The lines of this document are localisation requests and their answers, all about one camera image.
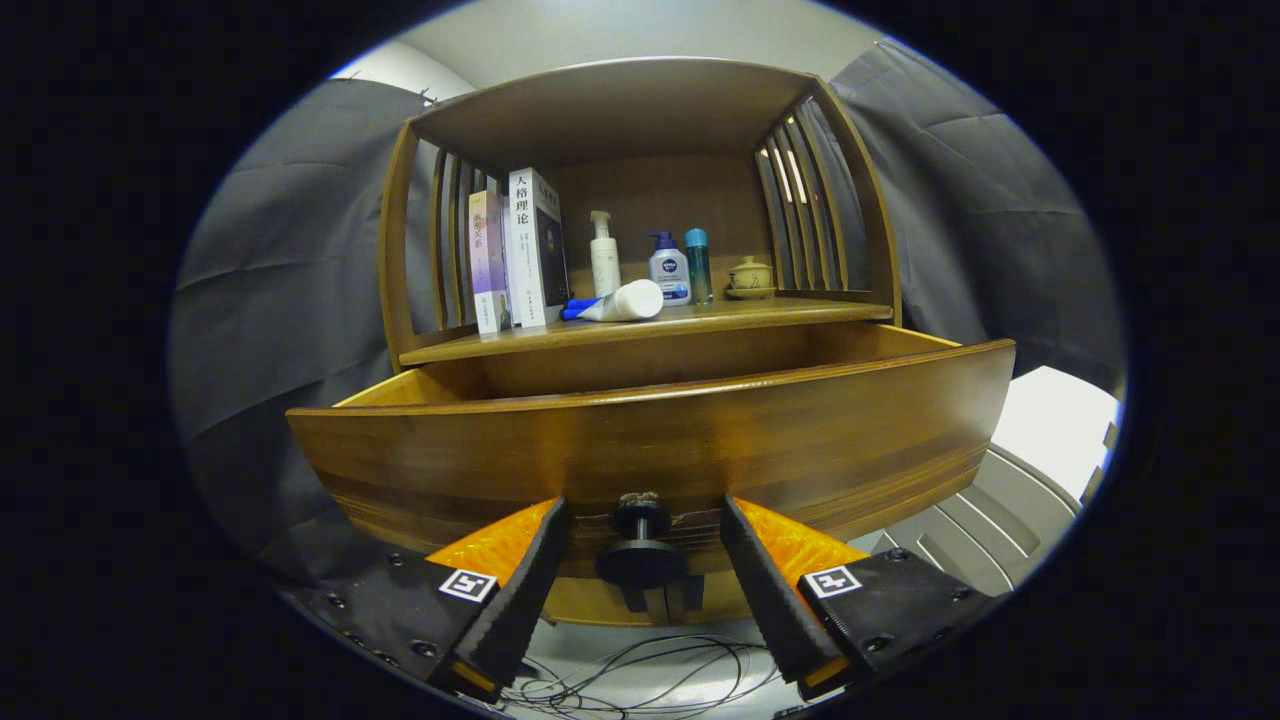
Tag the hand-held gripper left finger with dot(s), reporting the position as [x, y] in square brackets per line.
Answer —
[520, 590]

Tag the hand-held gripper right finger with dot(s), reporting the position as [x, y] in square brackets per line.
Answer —
[770, 590]

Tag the brown wooden drawer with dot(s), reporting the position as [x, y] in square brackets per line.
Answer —
[650, 440]

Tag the white squeeze tube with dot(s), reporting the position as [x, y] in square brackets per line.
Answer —
[630, 301]

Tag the wooden cabinet door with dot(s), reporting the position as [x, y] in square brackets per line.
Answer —
[585, 600]
[720, 598]

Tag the wooden countertop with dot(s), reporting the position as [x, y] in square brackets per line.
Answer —
[720, 315]

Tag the brown wooden cabinet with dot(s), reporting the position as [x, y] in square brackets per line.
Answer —
[620, 110]

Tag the grey slatted chair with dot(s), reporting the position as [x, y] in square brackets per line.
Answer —
[1000, 520]

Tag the blue folded cloth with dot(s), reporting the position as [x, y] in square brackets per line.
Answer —
[572, 308]

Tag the yellow lidded teacup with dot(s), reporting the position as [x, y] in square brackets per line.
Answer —
[750, 277]

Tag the teal slim bottle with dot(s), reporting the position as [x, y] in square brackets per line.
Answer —
[698, 270]

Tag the white bottle with blue cap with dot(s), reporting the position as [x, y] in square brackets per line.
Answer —
[669, 275]

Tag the purple book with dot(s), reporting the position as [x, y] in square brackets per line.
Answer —
[488, 260]

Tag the white pump bottle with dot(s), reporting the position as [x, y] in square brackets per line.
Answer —
[604, 265]

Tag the white table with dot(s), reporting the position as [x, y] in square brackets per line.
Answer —
[1060, 420]

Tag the thick white book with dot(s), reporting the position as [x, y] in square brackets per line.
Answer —
[528, 250]

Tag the black backdrop cloth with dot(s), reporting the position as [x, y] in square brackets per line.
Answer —
[280, 300]

